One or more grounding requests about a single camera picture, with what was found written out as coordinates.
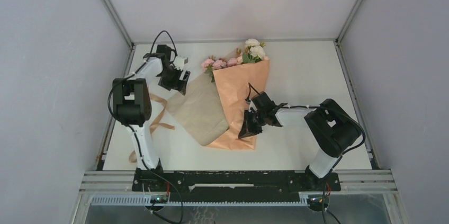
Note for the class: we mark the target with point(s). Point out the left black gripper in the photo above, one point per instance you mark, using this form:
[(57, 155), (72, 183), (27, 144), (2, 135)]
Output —
[(179, 85)]

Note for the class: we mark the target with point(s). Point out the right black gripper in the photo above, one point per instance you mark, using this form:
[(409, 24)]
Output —
[(248, 130)]

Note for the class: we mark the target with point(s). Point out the pink rose stem bunch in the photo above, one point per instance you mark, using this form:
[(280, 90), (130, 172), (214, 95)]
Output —
[(212, 63)]

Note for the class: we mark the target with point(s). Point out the beige wrapping paper sheet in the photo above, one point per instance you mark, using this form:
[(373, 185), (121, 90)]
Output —
[(213, 113)]

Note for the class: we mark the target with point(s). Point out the white rose stem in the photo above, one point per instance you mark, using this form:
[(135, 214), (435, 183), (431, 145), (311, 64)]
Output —
[(255, 47)]

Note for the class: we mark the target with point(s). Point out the tan ribbon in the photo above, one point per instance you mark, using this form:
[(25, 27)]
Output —
[(145, 154)]

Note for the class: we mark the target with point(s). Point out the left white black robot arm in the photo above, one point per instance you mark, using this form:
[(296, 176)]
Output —
[(129, 101)]

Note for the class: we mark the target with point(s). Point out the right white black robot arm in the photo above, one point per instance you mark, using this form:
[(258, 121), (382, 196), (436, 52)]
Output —
[(335, 132)]

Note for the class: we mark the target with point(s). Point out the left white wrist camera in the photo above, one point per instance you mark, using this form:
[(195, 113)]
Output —
[(180, 62)]

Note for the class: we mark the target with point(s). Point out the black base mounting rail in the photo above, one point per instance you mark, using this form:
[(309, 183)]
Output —
[(215, 186)]

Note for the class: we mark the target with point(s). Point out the white slotted cable duct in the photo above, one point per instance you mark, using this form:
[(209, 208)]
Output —
[(141, 200)]

